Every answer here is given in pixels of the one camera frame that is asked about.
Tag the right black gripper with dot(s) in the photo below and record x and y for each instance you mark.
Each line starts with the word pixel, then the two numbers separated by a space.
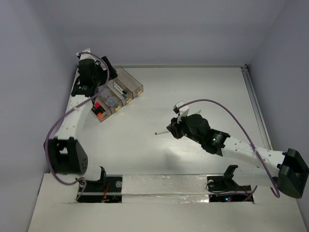
pixel 174 126

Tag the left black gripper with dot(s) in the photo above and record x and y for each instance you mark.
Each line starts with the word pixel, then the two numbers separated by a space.
pixel 105 73

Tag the black-capped white marker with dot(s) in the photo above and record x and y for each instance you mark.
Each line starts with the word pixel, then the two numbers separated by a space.
pixel 124 95

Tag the pink highlighter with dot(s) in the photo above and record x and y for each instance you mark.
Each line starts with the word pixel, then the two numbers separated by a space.
pixel 97 105

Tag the clear jar of paperclips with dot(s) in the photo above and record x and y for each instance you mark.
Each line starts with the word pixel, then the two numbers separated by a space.
pixel 112 101

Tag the red-capped white marker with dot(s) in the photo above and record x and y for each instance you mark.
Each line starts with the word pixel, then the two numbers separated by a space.
pixel 161 132

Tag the blue-capped white marker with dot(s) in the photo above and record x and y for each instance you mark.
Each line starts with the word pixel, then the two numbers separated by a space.
pixel 119 88

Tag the orange highlighter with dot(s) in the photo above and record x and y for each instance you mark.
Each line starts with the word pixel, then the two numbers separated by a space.
pixel 102 116

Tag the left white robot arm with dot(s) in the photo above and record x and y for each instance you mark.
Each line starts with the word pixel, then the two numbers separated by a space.
pixel 64 153

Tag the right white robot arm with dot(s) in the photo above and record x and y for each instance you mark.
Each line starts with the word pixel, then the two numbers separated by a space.
pixel 269 168

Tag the clear four-compartment organizer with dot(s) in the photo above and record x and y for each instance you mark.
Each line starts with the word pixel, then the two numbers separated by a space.
pixel 128 83

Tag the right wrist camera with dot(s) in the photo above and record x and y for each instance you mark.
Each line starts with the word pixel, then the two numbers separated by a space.
pixel 180 110

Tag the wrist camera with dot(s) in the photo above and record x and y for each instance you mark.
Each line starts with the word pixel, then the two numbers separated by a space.
pixel 85 54
pixel 180 110

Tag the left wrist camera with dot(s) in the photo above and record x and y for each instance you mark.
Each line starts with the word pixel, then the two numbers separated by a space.
pixel 85 54

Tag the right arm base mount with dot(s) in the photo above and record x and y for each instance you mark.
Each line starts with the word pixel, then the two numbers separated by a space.
pixel 223 189

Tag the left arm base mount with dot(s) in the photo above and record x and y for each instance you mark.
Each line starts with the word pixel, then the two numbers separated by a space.
pixel 108 189

